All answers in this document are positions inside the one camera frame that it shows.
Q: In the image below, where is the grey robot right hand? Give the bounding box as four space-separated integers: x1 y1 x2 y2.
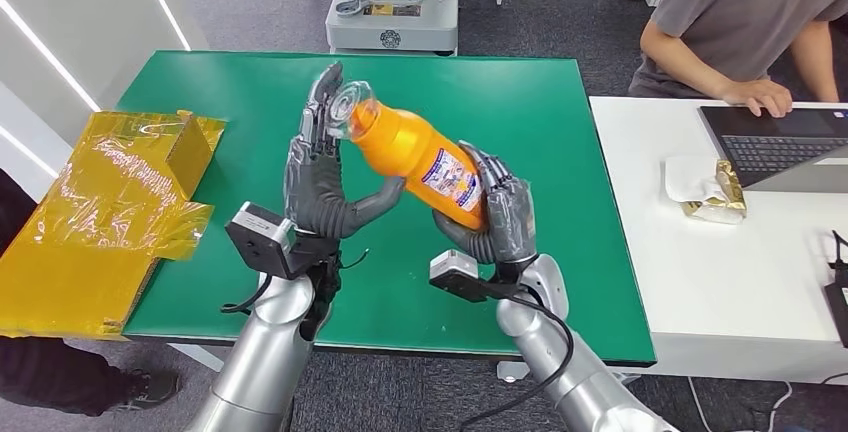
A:
432 140 538 266

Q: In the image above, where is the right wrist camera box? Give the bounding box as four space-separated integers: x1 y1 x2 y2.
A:
428 250 506 303

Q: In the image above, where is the white tissue paper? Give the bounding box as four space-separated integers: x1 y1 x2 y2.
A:
664 155 723 205

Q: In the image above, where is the green table mat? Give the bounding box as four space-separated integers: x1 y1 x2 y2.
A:
117 51 657 367

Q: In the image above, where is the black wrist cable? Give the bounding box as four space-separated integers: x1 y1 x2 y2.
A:
220 273 274 316
458 289 576 432

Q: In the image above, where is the seated person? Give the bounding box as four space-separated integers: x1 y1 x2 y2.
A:
627 0 848 120

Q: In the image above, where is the black power adapter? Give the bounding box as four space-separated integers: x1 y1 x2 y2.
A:
823 281 848 349

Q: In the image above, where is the white floor cable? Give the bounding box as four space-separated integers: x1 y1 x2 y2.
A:
685 375 793 432

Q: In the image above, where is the grey machine base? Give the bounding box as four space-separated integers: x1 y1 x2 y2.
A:
324 0 462 57

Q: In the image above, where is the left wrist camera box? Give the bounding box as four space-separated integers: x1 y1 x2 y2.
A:
225 201 297 281

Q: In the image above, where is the gold foil snack packet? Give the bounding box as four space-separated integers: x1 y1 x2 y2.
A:
680 159 749 226

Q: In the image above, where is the white desk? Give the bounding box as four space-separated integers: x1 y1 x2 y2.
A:
549 95 848 387

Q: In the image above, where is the yellow taped cardboard box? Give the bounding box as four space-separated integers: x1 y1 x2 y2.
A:
0 109 228 340

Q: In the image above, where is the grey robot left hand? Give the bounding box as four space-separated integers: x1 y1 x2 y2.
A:
283 61 407 241

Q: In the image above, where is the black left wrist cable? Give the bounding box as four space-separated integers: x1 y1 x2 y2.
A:
220 273 274 316

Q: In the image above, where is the thin black adapter cable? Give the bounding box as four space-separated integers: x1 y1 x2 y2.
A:
826 230 848 286

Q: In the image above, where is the dark grey laptop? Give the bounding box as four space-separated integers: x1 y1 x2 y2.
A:
698 104 848 193

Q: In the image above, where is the orange juice bottle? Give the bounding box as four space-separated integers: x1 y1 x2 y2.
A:
325 81 490 232

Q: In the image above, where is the person's right hand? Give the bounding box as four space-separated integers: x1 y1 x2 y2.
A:
720 79 795 120

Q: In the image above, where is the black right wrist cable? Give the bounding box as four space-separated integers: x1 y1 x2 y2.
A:
458 289 576 432

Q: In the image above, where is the standing person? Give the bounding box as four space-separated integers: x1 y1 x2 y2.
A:
0 167 181 417

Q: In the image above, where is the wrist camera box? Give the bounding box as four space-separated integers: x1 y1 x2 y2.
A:
225 201 297 281
428 250 506 303

